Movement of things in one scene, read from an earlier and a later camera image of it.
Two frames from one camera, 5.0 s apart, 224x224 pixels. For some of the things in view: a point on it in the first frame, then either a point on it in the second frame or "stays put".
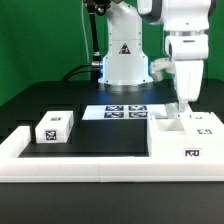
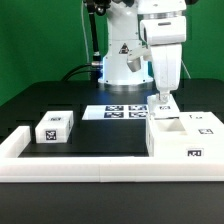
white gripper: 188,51 → 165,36
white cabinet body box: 191,135 stays put
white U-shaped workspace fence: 99,169 stays put
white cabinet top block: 54,127 stays put
